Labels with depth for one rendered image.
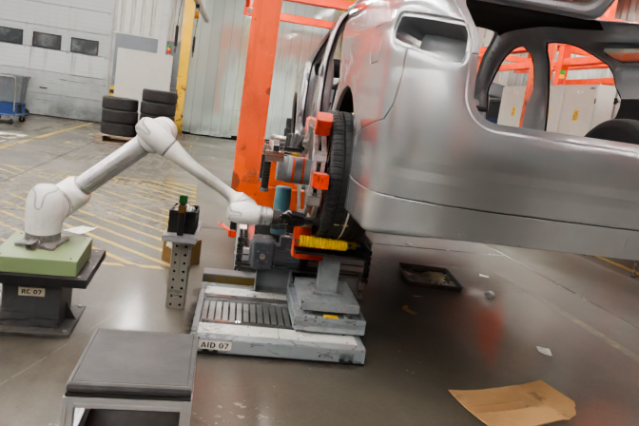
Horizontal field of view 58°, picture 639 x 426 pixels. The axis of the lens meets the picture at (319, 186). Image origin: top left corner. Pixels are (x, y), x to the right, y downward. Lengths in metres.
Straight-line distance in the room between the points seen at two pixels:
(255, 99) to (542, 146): 1.81
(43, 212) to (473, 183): 1.87
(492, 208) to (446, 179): 0.20
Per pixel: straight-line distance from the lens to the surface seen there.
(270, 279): 3.47
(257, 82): 3.34
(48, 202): 2.85
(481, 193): 2.05
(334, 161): 2.65
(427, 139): 1.99
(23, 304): 2.95
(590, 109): 7.37
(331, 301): 2.95
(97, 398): 1.80
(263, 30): 3.36
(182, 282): 3.22
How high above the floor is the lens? 1.18
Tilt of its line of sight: 8 degrees down
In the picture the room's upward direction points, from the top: 8 degrees clockwise
